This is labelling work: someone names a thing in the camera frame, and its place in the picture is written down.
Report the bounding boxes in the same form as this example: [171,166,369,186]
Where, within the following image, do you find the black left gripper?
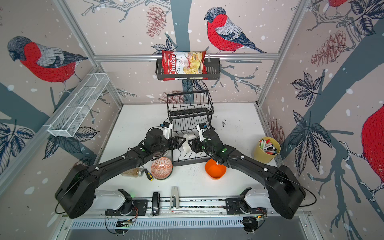
[152,135,187,155]

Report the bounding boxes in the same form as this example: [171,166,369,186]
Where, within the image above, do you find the white ceramic bowl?
[182,133,198,153]

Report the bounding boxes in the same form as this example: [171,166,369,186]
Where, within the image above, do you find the red patterned ceramic bowl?
[151,157,173,180]

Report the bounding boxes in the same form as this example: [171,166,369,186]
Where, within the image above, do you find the orange plastic bowl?
[205,159,227,180]

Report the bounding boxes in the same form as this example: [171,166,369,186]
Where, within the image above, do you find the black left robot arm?
[55,128,186,219]

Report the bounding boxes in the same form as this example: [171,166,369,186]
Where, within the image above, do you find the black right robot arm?
[188,128,306,220]

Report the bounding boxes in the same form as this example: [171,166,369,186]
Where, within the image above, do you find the yellow black screwdriver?
[144,169,154,181]

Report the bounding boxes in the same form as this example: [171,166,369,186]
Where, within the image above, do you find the glass spice jar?
[121,168,145,178]

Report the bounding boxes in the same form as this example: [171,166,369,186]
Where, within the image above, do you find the yellow marker cup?
[253,137,281,164]

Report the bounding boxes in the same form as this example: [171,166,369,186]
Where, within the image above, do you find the red cassava chips bag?
[162,51,207,75]

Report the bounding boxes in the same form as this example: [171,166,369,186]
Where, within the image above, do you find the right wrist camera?
[197,123,208,142]

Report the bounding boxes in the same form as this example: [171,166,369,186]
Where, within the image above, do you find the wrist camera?
[197,123,208,142]
[161,122,173,140]

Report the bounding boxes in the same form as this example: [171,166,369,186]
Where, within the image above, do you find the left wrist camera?
[161,122,173,140]

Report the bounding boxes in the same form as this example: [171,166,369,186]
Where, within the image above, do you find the black wire dish rack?
[166,90,214,167]

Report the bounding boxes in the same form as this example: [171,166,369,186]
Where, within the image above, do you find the grey metal bracket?
[169,187,180,210]

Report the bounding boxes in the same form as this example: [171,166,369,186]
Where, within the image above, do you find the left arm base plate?
[106,199,149,217]

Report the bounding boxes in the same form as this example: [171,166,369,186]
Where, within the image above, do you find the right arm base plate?
[224,198,268,216]

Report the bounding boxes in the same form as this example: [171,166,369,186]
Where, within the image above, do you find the black wall wire shelf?
[155,58,221,81]

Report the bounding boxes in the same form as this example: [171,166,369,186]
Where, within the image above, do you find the white mesh wall basket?
[48,73,110,137]

